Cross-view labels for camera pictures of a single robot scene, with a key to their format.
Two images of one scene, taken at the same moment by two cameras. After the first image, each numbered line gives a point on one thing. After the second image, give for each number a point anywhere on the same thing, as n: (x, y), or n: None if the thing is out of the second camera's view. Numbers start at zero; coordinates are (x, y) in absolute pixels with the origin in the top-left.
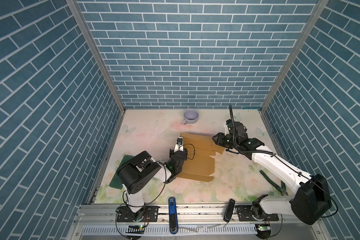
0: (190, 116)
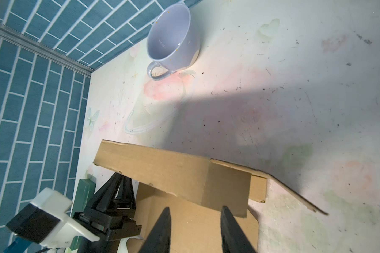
0: (172, 43)
